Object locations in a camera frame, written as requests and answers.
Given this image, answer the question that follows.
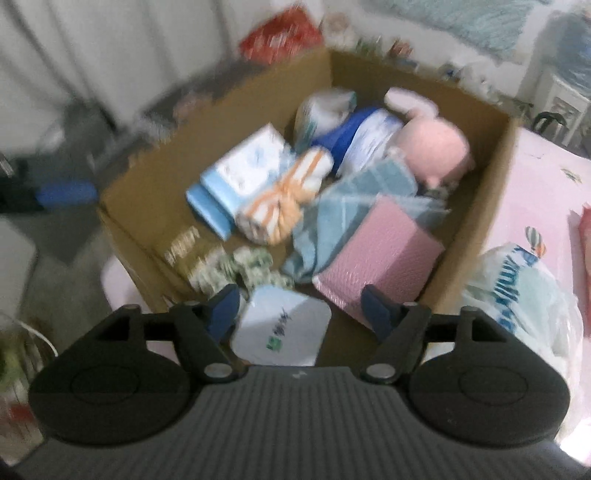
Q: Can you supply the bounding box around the white curtain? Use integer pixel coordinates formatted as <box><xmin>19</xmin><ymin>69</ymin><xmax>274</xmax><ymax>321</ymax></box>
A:
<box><xmin>0</xmin><ymin>0</ymin><xmax>241</xmax><ymax>121</ymax></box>

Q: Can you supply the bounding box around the pink plush toy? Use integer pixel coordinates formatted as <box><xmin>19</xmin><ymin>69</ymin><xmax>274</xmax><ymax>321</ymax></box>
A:
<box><xmin>383</xmin><ymin>88</ymin><xmax>476</xmax><ymax>188</ymax></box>

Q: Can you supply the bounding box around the blue water bottle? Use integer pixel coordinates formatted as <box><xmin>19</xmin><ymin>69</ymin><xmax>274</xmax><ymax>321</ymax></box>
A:
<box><xmin>549</xmin><ymin>9</ymin><xmax>591</xmax><ymax>81</ymax></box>

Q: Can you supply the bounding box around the green patterned white cloth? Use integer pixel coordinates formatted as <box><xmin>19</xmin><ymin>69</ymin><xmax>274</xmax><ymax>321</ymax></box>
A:
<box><xmin>189</xmin><ymin>247</ymin><xmax>294</xmax><ymax>296</ymax></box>

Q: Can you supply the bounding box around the white water dispenser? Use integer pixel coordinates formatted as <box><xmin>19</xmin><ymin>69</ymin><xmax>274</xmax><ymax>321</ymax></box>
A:
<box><xmin>536</xmin><ymin>71</ymin><xmax>591</xmax><ymax>148</ymax></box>

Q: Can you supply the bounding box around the clear plastic package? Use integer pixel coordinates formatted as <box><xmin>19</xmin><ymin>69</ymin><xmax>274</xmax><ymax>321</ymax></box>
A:
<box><xmin>293</xmin><ymin>88</ymin><xmax>358</xmax><ymax>144</ymax></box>

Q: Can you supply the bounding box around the red printed bag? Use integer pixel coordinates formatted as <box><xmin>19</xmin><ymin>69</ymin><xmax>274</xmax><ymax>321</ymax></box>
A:
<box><xmin>238</xmin><ymin>11</ymin><xmax>324</xmax><ymax>65</ymax></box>

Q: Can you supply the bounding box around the brown cardboard box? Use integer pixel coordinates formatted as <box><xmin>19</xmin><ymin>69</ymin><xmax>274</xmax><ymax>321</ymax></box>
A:
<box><xmin>97</xmin><ymin>46</ymin><xmax>520</xmax><ymax>333</ymax></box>

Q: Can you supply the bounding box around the blue tissue box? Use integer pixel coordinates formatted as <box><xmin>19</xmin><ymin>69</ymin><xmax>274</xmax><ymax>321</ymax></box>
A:
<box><xmin>185</xmin><ymin>124</ymin><xmax>296</xmax><ymax>241</ymax></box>

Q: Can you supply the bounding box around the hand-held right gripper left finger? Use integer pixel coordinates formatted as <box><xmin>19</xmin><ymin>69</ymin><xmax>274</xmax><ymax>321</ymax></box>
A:
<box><xmin>95</xmin><ymin>285</ymin><xmax>241</xmax><ymax>381</ymax></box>

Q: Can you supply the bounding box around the light blue towel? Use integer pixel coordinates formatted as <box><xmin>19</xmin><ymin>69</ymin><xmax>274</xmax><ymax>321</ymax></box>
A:
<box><xmin>281</xmin><ymin>159</ymin><xmax>451</xmax><ymax>284</ymax></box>

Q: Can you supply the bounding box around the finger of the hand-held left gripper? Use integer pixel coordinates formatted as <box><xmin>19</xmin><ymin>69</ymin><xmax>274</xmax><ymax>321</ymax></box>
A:
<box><xmin>36</xmin><ymin>181</ymin><xmax>99</xmax><ymax>208</ymax></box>

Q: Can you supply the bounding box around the blue and white pack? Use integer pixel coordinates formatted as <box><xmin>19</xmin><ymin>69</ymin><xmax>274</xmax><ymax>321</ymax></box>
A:
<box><xmin>314</xmin><ymin>108</ymin><xmax>407</xmax><ymax>178</ymax></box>

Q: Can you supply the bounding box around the white bag blue print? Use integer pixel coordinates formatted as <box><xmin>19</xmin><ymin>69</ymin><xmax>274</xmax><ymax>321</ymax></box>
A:
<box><xmin>462</xmin><ymin>242</ymin><xmax>585</xmax><ymax>435</ymax></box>

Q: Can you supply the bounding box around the blue floral wall cloth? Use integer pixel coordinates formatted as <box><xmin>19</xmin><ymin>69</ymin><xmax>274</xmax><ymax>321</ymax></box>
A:
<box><xmin>365</xmin><ymin>0</ymin><xmax>546</xmax><ymax>63</ymax></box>

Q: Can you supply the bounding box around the pink pack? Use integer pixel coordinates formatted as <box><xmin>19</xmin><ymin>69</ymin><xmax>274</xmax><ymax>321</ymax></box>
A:
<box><xmin>311</xmin><ymin>194</ymin><xmax>446</xmax><ymax>330</ymax></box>

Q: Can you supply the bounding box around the steel electric kettle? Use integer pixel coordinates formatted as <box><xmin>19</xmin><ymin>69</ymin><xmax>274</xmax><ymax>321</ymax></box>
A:
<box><xmin>531</xmin><ymin>111</ymin><xmax>571</xmax><ymax>139</ymax></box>

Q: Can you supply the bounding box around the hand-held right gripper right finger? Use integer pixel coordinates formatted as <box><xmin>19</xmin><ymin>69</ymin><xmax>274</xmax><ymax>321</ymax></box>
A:
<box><xmin>362</xmin><ymin>285</ymin><xmax>509</xmax><ymax>384</ymax></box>

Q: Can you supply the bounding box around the orange striped towel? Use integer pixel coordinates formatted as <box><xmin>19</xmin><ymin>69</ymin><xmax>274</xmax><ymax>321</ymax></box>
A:
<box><xmin>235</xmin><ymin>148</ymin><xmax>334</xmax><ymax>245</ymax></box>

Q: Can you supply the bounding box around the white packet green label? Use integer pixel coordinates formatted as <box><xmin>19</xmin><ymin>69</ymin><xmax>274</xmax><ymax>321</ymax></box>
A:
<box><xmin>231</xmin><ymin>285</ymin><xmax>333</xmax><ymax>367</ymax></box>

